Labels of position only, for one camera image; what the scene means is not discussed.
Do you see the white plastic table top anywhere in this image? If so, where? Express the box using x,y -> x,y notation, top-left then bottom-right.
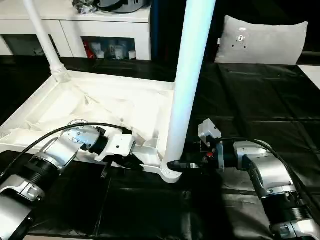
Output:
0,69 -> 184,185

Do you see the white plastic table leg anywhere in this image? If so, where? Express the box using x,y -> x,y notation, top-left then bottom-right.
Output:
160,0 -> 217,176
23,0 -> 70,84

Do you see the black work mat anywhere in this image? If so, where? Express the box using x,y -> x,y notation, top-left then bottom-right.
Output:
0,56 -> 320,239

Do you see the grey cushion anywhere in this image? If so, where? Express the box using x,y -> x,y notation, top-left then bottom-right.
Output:
214,14 -> 309,65

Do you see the white glass-door cabinet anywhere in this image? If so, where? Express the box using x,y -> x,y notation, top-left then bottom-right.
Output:
0,0 -> 153,61

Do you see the grey round helmet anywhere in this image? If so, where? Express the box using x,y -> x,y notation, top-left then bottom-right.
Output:
98,0 -> 153,14

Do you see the dark clutter pile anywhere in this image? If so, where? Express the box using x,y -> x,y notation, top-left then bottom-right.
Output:
71,0 -> 100,15

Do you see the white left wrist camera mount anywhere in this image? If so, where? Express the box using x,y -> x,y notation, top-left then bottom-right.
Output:
94,133 -> 138,164

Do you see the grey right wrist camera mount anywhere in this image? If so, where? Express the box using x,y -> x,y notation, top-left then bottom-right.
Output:
197,118 -> 225,171

